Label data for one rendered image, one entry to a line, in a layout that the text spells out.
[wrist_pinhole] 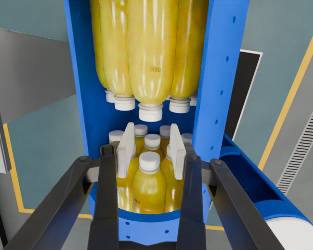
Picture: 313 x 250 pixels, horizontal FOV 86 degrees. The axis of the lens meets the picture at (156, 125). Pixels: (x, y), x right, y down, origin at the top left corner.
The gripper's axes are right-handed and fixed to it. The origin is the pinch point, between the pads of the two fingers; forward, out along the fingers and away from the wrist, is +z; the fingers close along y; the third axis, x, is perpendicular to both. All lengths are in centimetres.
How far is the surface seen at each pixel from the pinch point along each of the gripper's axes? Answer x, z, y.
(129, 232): -18.1, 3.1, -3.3
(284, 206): -37, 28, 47
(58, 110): -36, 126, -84
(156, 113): 0.8, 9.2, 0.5
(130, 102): 1.2, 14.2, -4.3
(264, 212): -38, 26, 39
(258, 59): 12, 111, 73
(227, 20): 13.2, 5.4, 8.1
